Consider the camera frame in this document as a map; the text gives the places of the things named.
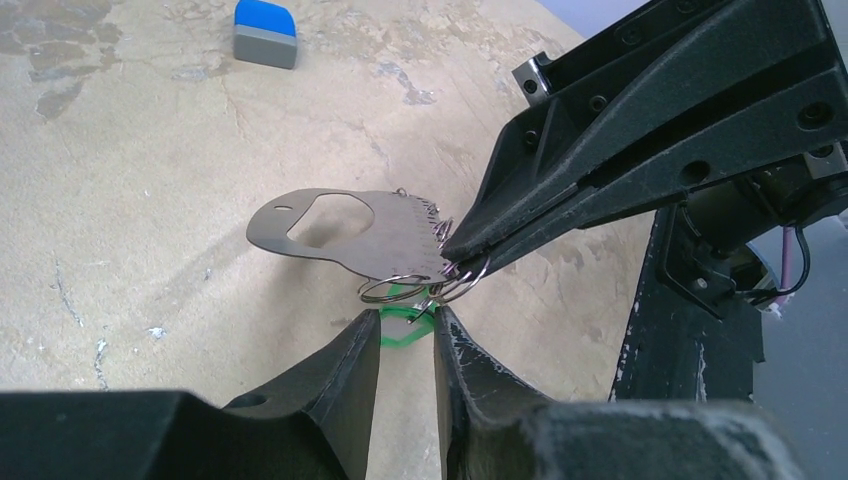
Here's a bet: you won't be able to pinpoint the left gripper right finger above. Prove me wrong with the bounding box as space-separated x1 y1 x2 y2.
434 306 554 479

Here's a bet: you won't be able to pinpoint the blue grey whiteboard eraser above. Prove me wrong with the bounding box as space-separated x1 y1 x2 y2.
233 0 298 70

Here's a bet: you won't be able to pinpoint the steel split key rings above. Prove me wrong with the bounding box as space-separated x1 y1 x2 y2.
357 218 493 307

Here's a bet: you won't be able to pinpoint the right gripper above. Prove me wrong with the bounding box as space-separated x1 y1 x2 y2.
443 1 847 318

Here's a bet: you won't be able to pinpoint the green key tag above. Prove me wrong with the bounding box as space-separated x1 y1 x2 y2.
379 291 436 349

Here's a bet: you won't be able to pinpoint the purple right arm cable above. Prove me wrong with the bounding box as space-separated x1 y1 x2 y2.
778 225 796 306

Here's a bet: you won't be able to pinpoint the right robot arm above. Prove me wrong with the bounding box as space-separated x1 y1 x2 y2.
442 0 847 401

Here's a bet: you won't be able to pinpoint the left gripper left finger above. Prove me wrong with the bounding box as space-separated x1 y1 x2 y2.
223 309 381 479

